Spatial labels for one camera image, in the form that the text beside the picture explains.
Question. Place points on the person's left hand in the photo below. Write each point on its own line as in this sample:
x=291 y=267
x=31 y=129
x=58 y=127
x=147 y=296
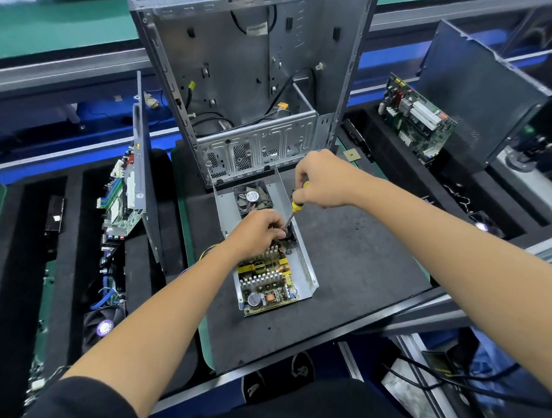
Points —
x=255 y=235

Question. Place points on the person's right hand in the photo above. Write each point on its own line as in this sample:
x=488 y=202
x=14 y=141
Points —
x=329 y=180

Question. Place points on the silver power supply unit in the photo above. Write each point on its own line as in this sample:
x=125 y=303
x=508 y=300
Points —
x=229 y=209

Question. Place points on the power supply circuit board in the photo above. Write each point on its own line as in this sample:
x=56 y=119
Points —
x=266 y=287

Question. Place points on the person's left forearm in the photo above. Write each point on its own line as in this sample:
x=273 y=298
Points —
x=154 y=329

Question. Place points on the person's right forearm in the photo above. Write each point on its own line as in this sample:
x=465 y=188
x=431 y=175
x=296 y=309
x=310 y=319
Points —
x=455 y=267

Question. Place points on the silver metal computer case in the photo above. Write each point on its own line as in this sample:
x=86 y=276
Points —
x=254 y=70

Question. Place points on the person's right black shoe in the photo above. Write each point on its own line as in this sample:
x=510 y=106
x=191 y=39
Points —
x=299 y=365

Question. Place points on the person's black shoe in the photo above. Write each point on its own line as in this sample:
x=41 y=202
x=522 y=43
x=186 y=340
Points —
x=299 y=365
x=254 y=388

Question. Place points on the person's left black shoe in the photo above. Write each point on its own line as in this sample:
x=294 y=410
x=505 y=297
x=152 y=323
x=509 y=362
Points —
x=254 y=388

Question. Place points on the person's black clothing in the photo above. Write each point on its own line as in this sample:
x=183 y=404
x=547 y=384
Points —
x=305 y=411

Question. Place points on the small beige square chip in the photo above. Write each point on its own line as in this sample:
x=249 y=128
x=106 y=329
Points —
x=352 y=155

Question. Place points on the black foam tray with recess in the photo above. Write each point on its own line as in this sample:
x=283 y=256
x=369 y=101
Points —
x=395 y=161

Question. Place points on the black foam work mat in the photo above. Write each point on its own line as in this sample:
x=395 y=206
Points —
x=364 y=273

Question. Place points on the green board with white parts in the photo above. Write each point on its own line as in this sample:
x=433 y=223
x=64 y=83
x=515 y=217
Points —
x=416 y=117

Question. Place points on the dark grey case side panel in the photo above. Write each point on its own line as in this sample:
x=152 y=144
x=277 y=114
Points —
x=146 y=175

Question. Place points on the small black lit fan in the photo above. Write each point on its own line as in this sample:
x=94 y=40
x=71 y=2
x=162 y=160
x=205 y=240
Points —
x=481 y=225

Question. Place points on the large black metal panel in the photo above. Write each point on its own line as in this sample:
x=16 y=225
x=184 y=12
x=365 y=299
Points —
x=483 y=92

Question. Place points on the black cooler fan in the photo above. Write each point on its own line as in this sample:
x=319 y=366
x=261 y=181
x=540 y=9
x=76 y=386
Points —
x=103 y=327

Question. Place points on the small black rectangular component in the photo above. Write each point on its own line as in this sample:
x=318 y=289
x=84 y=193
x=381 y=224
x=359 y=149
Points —
x=54 y=215

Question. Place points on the grey round metal part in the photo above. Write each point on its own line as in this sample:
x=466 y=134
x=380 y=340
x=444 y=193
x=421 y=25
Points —
x=531 y=161

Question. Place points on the black foam tray with slots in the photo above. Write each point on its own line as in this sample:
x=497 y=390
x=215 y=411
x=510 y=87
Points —
x=24 y=297

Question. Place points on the green conveyor belt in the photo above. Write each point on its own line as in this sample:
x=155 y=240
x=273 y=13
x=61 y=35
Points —
x=56 y=27

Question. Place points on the grey metal conveyor rail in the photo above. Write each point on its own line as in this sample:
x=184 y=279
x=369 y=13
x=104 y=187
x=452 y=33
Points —
x=55 y=72

